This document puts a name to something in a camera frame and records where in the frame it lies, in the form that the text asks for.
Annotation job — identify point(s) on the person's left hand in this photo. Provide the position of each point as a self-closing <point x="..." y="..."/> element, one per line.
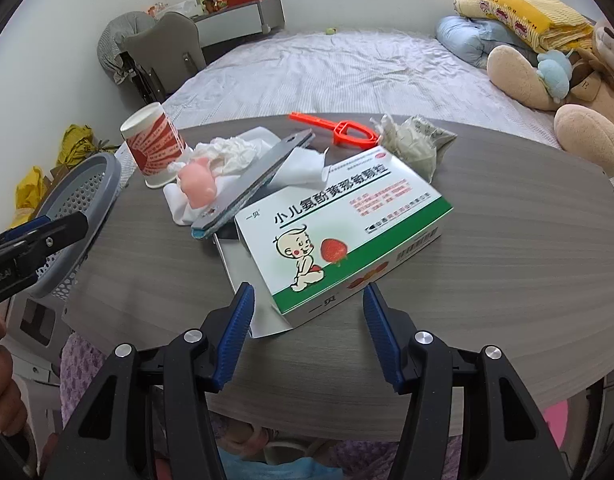
<point x="2" y="390"/>

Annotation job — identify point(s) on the orange plastic tool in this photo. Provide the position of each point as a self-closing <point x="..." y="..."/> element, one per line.
<point x="307" y="119"/>

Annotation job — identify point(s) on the pink toy figure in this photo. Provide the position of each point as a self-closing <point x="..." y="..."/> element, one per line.
<point x="199" y="185"/>

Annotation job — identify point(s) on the white cloth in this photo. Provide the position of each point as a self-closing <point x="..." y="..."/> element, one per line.
<point x="299" y="167"/>

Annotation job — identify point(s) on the red and white paper cup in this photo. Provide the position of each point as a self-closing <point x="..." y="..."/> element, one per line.
<point x="154" y="145"/>

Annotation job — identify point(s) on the bed with checked sheet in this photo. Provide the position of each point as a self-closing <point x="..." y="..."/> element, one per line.
<point x="337" y="70"/>

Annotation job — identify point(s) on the crumpled clear plastic bag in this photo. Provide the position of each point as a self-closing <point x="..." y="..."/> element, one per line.
<point x="412" y="145"/>

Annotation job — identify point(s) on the grey flat metal strip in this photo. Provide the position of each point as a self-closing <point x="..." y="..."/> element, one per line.
<point x="257" y="175"/>

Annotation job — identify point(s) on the white and green medicine box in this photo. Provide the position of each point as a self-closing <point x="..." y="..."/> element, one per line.
<point x="347" y="210"/>

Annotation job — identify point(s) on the grey perforated basket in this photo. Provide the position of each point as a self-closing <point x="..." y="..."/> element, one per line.
<point x="103" y="175"/>

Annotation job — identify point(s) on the brown teddy bear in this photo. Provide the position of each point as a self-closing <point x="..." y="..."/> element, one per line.
<point x="587" y="130"/>

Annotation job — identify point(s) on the grey cloth on chair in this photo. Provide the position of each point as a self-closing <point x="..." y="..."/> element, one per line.
<point x="117" y="35"/>

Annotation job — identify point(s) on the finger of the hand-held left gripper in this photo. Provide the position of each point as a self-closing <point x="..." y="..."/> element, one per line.
<point x="57" y="232"/>

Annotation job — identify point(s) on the crumpled white tissue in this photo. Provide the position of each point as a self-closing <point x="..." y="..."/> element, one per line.
<point x="227" y="152"/>

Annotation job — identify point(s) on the colourful printed box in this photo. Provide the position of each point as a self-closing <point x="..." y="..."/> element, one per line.
<point x="212" y="0"/>

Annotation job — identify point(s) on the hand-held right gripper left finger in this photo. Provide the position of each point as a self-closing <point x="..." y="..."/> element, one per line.
<point x="234" y="335"/>

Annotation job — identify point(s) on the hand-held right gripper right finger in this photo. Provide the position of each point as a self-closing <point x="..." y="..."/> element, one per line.
<point x="382" y="340"/>

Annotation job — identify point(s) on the small blue plush toy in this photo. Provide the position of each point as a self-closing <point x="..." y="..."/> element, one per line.
<point x="554" y="75"/>

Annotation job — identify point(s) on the yellow folded blanket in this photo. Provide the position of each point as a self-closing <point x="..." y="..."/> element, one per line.
<point x="527" y="10"/>

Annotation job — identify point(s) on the yellow plastic bag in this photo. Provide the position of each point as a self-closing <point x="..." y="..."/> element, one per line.
<point x="79" y="142"/>
<point x="29" y="195"/>

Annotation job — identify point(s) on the grey chair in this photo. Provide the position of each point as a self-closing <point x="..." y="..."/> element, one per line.
<point x="172" y="40"/>

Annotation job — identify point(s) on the grey desk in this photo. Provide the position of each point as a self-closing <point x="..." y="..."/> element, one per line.
<point x="237" y="15"/>

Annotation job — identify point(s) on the light blue pillow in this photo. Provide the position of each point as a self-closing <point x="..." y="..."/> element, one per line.
<point x="467" y="35"/>

